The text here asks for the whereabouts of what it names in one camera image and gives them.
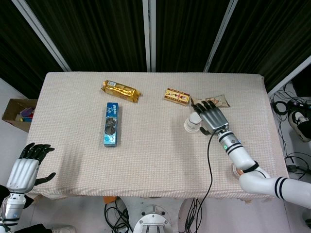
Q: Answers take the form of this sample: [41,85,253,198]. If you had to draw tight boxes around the beige woven tablecloth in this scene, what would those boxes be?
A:
[25,71,290,200]

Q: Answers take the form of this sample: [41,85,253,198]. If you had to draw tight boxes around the beige snack wrapper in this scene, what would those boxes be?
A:
[190,94,231,108]

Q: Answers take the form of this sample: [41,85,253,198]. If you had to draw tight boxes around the round white robot base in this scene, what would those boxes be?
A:
[133,205,173,233]

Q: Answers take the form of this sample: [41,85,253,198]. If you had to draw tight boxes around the black floor cables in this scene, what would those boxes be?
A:
[269,80,311,181]

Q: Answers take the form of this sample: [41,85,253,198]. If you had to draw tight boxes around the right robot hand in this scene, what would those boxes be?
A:
[191,100,230,136]

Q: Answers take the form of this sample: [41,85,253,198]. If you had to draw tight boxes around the white paper cup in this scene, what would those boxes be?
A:
[183,111,204,133]

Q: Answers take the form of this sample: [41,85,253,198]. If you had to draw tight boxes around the black white sneaker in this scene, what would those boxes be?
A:
[288,109,311,143]

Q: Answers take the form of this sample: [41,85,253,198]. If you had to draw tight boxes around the black cable bundle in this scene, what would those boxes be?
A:
[104,197,134,233]

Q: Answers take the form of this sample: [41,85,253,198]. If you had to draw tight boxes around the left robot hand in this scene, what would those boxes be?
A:
[5,142,56,193]

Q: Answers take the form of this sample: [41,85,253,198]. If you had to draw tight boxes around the gold biscuit packet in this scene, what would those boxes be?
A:
[101,80,142,104]

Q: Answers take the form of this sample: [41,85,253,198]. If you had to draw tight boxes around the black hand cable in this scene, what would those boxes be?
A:
[195,129,222,219]

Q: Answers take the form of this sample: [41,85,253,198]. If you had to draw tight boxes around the blue cookie box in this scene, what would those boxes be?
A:
[103,102,120,148]

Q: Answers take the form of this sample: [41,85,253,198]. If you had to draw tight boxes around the cardboard box with items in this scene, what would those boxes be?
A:
[1,98,38,133]

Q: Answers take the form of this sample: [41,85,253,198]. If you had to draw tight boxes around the small gold red box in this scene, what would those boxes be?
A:
[163,88,191,107]

